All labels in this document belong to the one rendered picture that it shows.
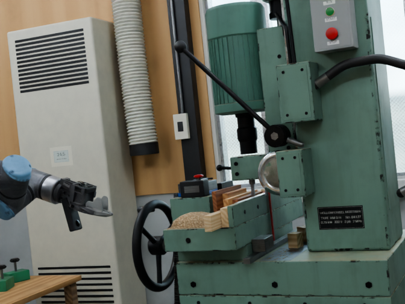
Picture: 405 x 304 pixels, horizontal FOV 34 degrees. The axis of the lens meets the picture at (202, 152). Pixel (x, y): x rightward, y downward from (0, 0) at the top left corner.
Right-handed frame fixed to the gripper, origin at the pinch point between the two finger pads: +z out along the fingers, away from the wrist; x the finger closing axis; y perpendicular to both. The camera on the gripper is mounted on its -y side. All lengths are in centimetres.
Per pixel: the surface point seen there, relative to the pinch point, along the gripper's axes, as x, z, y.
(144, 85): 115, -62, 33
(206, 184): 0.4, 31.1, 19.6
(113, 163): 107, -66, -9
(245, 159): -1, 42, 31
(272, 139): -14, 53, 40
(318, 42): -15, 59, 67
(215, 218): -28, 47, 19
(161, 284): 0.4, 23.6, -15.3
